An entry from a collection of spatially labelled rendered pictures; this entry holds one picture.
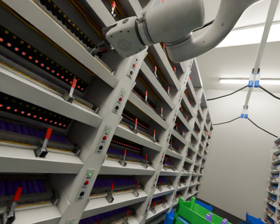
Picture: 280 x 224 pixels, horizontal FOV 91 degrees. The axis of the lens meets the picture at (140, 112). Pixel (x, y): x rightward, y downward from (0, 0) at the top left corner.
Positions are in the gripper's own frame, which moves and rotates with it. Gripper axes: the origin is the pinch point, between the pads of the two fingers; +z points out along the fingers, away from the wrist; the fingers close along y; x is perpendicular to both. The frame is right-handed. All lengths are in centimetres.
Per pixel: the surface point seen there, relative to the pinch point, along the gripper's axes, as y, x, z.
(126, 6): 8.5, 38.3, 4.6
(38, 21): -16.9, -4.5, 6.8
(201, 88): 156, 72, -12
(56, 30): -12.7, -3.2, 6.0
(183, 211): 68, -57, -12
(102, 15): -3.0, 13.9, 2.3
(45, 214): 11, -56, 21
